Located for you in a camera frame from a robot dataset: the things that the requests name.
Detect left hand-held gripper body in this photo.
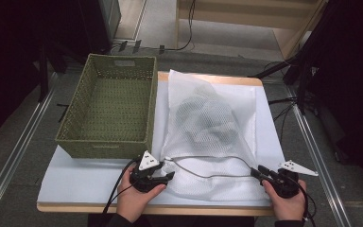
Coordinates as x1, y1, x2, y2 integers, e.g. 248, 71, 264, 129
130, 150, 172, 193

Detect white mesh laundry bag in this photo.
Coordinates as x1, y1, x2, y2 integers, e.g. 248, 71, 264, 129
160, 69, 270, 202

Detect metal floor rail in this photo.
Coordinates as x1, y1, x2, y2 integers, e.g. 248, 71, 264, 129
283, 84, 353, 227
0, 72, 60, 218

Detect black floor cable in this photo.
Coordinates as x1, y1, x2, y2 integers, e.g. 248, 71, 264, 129
159, 0, 197, 53

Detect green woven basket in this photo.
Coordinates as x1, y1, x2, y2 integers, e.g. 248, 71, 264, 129
55, 53, 158, 160

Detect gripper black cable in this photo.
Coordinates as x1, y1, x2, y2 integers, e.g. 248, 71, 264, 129
291, 176, 317, 227
102, 158, 140, 216

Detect white table sheet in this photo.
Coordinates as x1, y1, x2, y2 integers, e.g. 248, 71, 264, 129
37, 79, 286, 206

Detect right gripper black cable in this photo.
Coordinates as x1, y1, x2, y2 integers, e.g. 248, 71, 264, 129
291, 176, 317, 227

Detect wooden platform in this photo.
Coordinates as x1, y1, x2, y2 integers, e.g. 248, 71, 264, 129
174, 0, 329, 61

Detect person's right hand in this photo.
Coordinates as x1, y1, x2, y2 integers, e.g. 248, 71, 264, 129
262, 179, 307, 221

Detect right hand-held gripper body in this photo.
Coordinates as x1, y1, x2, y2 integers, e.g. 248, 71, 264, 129
266, 160, 320, 199

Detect person's left hand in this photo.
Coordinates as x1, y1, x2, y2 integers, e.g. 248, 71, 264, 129
116, 171, 167, 223

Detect black cabinet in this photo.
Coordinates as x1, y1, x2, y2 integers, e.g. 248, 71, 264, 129
77, 0, 122, 55

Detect dark curtain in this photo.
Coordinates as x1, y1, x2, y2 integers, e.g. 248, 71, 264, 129
296, 0, 363, 197
0, 0, 86, 146

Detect black metal stand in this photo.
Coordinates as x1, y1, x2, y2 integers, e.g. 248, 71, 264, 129
249, 53, 316, 114

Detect blue denim jeans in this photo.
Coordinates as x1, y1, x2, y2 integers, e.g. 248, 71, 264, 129
173, 89, 239, 150

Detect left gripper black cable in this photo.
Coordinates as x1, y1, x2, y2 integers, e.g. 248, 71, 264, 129
102, 158, 140, 216

